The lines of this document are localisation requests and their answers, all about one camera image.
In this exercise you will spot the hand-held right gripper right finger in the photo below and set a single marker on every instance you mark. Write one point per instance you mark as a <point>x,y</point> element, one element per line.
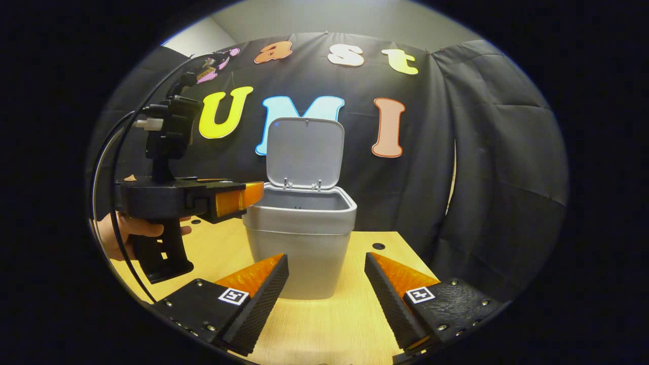
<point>388,304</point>

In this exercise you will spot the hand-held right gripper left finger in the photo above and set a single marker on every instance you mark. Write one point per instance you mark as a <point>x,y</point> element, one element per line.
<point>261,304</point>

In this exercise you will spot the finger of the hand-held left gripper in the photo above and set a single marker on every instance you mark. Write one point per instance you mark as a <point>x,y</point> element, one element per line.
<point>233,203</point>

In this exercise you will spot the grey desktop garbage bin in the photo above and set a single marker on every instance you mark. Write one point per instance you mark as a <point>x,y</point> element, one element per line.
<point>304,238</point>

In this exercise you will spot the wooden desktop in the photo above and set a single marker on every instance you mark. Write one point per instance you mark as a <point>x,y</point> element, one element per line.
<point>329,329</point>

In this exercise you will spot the black backdrop cloth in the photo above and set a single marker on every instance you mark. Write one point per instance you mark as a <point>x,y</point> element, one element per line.
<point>481,177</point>

